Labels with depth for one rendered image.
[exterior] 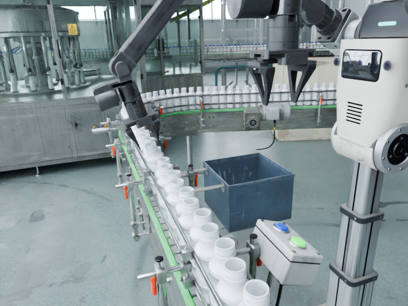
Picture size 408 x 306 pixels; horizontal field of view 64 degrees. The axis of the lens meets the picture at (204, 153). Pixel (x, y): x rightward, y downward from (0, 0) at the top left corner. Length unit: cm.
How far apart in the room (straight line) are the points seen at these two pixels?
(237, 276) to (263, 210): 92
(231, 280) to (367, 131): 67
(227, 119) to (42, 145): 244
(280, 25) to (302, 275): 47
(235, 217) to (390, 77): 78
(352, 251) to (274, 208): 37
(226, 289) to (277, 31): 44
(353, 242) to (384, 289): 122
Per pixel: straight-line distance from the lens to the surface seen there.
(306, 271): 71
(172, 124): 245
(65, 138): 419
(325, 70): 509
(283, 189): 146
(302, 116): 265
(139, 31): 98
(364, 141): 108
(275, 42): 61
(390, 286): 252
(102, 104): 98
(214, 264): 62
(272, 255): 71
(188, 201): 76
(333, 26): 124
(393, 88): 102
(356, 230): 124
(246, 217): 143
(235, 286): 56
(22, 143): 425
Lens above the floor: 151
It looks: 19 degrees down
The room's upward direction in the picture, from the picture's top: 2 degrees counter-clockwise
